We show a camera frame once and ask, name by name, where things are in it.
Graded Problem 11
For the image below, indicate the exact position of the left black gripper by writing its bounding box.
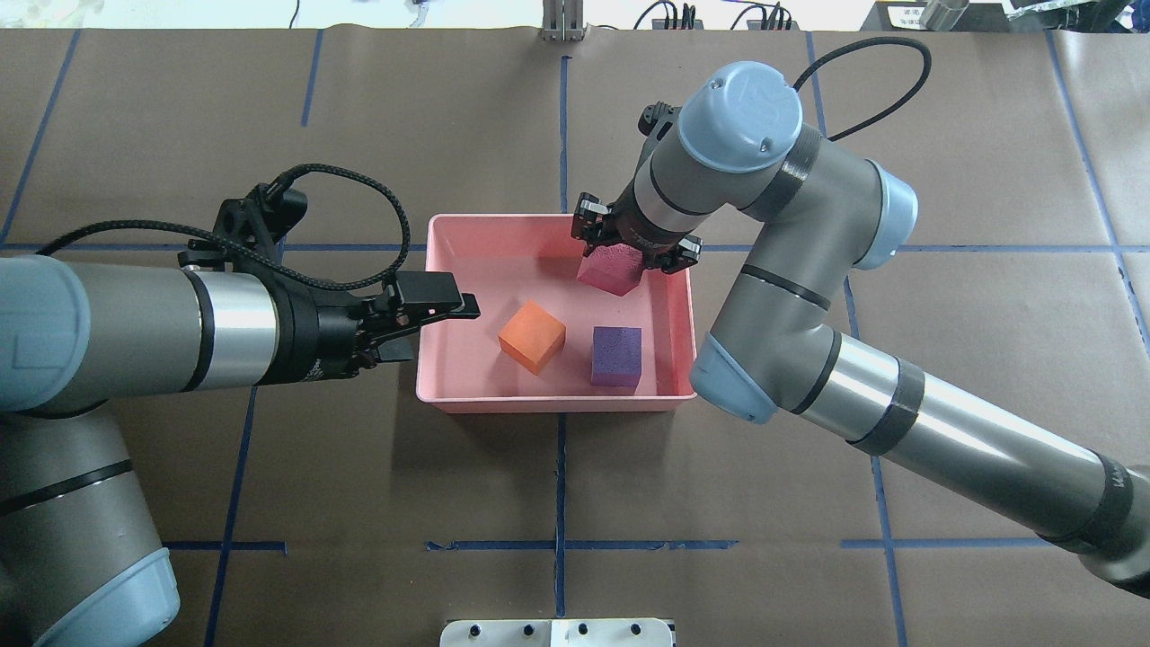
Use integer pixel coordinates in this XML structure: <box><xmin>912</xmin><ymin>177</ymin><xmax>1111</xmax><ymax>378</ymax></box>
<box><xmin>178</xmin><ymin>239</ymin><xmax>481</xmax><ymax>384</ymax></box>

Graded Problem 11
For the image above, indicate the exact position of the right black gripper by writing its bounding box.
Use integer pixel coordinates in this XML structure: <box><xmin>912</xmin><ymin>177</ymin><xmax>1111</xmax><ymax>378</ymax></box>
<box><xmin>572</xmin><ymin>191</ymin><xmax>703</xmax><ymax>274</ymax></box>

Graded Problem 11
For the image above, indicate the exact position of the pink foam block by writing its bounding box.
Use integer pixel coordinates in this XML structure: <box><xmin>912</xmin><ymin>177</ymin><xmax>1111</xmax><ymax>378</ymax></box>
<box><xmin>576</xmin><ymin>244</ymin><xmax>646</xmax><ymax>296</ymax></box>

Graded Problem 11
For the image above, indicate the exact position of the purple foam block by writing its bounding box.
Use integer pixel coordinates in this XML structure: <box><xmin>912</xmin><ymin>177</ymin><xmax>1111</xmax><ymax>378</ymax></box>
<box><xmin>590</xmin><ymin>326</ymin><xmax>643</xmax><ymax>388</ymax></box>

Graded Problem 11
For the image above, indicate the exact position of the orange foam block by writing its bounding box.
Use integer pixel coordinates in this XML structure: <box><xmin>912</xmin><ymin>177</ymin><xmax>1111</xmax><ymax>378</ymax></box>
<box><xmin>498</xmin><ymin>299</ymin><xmax>567</xmax><ymax>376</ymax></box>

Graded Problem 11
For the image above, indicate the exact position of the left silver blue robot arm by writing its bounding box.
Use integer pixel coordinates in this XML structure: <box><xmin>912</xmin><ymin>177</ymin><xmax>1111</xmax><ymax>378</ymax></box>
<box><xmin>1</xmin><ymin>182</ymin><xmax>480</xmax><ymax>646</ymax></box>

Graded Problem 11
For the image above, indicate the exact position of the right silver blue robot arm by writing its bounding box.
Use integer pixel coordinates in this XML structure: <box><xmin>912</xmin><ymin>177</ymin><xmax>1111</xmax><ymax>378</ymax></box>
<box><xmin>572</xmin><ymin>60</ymin><xmax>1149</xmax><ymax>598</ymax></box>

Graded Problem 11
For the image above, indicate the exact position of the pink plastic bin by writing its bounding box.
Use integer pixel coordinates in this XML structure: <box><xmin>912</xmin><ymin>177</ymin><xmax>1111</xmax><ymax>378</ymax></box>
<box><xmin>416</xmin><ymin>214</ymin><xmax>695</xmax><ymax>413</ymax></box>

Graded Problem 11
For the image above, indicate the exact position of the white pillar with base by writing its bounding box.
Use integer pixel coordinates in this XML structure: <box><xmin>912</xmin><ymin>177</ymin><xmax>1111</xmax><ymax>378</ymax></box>
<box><xmin>439</xmin><ymin>617</ymin><xmax>677</xmax><ymax>646</ymax></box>

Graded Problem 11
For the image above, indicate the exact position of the black box under cup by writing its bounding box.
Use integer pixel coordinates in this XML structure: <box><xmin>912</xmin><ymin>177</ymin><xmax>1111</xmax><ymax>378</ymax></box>
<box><xmin>859</xmin><ymin>1</ymin><xmax>1066</xmax><ymax>33</ymax></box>

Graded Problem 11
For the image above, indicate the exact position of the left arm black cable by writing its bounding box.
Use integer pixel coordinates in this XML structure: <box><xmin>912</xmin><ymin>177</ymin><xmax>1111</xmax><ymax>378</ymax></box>
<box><xmin>35</xmin><ymin>163</ymin><xmax>412</xmax><ymax>292</ymax></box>

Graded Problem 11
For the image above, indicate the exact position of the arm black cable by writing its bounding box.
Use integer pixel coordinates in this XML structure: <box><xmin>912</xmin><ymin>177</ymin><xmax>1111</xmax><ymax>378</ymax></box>
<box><xmin>35</xmin><ymin>163</ymin><xmax>412</xmax><ymax>292</ymax></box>
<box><xmin>792</xmin><ymin>36</ymin><xmax>933</xmax><ymax>143</ymax></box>

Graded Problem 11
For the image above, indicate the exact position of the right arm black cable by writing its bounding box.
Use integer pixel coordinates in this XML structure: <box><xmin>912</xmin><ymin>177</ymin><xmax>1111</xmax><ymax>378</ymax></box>
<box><xmin>792</xmin><ymin>36</ymin><xmax>933</xmax><ymax>143</ymax></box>

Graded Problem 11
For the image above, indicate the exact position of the aluminium frame post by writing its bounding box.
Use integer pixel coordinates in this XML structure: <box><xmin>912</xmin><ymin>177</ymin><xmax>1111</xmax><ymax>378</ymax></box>
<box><xmin>539</xmin><ymin>0</ymin><xmax>587</xmax><ymax>43</ymax></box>

